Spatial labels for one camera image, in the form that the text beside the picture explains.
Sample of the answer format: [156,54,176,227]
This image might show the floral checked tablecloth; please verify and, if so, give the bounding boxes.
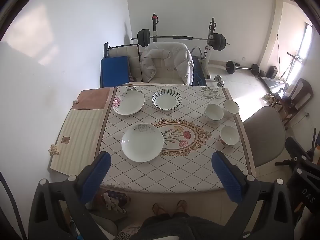
[99,85,256,193]

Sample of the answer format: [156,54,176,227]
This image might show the blue mat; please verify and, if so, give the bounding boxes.
[100,56,131,88]

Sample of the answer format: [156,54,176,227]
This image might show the white plate grey flowers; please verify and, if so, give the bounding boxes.
[121,123,165,162]

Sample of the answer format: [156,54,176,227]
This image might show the chrome dumbbell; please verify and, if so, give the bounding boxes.
[214,75,226,88]

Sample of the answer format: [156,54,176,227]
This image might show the white down jacket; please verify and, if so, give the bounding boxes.
[140,42,194,85]

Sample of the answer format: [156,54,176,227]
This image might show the white bowl black rim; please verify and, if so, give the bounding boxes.
[223,99,240,119]

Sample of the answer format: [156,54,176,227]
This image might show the brown sandal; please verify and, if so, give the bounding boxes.
[152,203,167,216]
[176,199,188,214]

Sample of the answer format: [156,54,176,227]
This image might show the dark wooden chair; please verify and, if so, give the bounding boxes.
[273,77,314,128]

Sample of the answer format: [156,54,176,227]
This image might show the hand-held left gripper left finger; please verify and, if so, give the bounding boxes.
[28,151,112,240]

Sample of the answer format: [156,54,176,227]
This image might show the small black box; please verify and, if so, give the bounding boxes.
[266,66,279,79]

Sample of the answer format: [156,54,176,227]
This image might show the white bowl blue rim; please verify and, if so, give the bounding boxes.
[204,103,224,124]

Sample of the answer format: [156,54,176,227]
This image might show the white bowl red flower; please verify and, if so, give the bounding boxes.
[219,125,240,146]

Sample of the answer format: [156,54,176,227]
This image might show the white cloth gloves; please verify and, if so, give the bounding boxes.
[103,192,126,213]

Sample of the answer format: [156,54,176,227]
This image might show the window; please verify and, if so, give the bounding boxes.
[297,22,314,58]

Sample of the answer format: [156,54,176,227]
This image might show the white plate blue leaf pattern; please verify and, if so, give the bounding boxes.
[152,89,182,111]

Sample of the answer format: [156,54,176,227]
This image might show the grey office chair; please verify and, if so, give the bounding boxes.
[242,106,293,168]

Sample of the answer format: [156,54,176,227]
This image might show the metal exercise stand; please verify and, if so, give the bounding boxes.
[277,33,305,80]

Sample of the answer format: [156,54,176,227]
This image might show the black cable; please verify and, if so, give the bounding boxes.
[0,171,27,240]

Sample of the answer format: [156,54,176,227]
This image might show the blue weight bench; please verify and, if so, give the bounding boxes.
[191,56,207,86]

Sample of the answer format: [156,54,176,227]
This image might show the white plate pink flowers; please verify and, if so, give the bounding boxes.
[112,90,145,116]

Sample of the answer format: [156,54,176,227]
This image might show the long barbell black weights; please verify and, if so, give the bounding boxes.
[130,28,231,52]

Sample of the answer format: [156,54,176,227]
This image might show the beige padded chair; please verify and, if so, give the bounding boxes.
[149,57,185,85]

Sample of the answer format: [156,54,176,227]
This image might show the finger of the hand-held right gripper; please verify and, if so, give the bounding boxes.
[285,136,313,162]

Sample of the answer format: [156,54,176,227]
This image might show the crumpled tissue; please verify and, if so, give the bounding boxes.
[48,143,61,156]

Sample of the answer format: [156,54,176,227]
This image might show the beige padded folding cushion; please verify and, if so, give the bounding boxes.
[103,42,143,83]

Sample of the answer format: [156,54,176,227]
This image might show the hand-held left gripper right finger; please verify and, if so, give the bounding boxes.
[211,151,294,240]

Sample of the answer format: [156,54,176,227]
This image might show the short barbell black weights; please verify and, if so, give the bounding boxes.
[223,60,261,76]

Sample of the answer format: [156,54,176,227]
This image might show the person's dark trouser legs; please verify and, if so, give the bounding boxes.
[130,212,228,240]

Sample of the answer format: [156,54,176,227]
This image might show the weight bench rack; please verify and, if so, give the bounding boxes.
[150,13,218,78]

